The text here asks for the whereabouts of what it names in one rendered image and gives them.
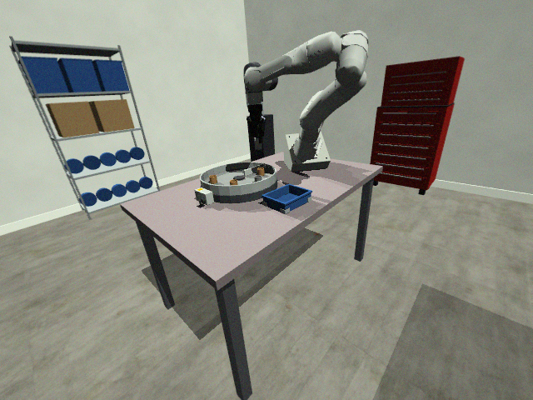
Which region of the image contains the blue crate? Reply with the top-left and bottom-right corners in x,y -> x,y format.
262,184 -> 312,214

